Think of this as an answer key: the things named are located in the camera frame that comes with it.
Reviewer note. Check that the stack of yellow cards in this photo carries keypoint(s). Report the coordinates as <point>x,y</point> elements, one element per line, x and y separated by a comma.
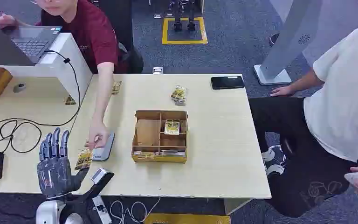
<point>179,94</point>

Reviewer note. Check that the person's hand behind laptop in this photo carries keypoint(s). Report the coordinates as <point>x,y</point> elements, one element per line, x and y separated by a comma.
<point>3,20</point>

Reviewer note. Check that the yellow card in box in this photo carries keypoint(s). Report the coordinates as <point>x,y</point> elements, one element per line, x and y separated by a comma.
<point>172,127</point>

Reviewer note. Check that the grey pad device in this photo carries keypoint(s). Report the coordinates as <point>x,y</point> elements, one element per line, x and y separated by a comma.
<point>105,151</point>

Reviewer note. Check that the small white floor box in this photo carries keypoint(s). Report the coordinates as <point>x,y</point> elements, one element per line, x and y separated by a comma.
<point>157,70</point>

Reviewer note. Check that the person in white top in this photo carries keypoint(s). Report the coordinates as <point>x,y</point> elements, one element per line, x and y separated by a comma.
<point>336,108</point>

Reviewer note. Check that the person in red top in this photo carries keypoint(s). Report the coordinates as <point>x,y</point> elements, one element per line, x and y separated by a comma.
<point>89,34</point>

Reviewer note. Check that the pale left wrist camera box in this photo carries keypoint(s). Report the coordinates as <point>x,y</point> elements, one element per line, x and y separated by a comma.
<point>100,175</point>

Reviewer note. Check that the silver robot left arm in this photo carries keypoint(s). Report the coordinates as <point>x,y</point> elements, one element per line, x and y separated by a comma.
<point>47,211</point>

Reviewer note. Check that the wooden compartment card box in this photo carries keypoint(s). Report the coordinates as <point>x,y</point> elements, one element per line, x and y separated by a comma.
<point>148,131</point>

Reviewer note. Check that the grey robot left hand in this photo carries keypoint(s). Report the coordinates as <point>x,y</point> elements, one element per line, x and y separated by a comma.
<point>54,173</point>

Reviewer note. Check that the yellow printed card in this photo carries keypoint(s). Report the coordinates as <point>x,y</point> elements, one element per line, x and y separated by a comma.
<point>84,159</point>
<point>70,100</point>
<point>116,87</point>

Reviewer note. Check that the person's hand near grey pad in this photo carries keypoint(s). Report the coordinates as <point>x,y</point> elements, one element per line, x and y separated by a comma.
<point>97,135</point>

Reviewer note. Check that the row of cards in box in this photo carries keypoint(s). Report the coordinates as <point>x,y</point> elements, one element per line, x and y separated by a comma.
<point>159,153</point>

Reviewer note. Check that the grey computer mouse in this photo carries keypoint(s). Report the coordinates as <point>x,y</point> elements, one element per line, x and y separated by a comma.
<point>19,87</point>

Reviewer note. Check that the person's hand on knee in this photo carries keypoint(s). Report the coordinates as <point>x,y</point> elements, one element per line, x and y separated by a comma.
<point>282,91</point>

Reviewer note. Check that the dark laptop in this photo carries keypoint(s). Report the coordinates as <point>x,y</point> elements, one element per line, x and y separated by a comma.
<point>27,43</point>

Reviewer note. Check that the white desk riser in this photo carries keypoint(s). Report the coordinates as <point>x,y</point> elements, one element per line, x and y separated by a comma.
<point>61,66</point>

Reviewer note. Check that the black office chair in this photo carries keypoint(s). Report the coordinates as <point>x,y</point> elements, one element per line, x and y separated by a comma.
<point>126,37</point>

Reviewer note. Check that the white floor stand kiosk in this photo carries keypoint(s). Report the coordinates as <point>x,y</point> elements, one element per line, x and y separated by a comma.
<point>287,40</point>

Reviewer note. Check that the black smartphone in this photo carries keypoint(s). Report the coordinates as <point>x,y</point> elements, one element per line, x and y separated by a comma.
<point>227,82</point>

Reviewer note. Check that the black robot legs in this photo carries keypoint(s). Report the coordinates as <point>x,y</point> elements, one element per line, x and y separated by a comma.
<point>183,15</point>

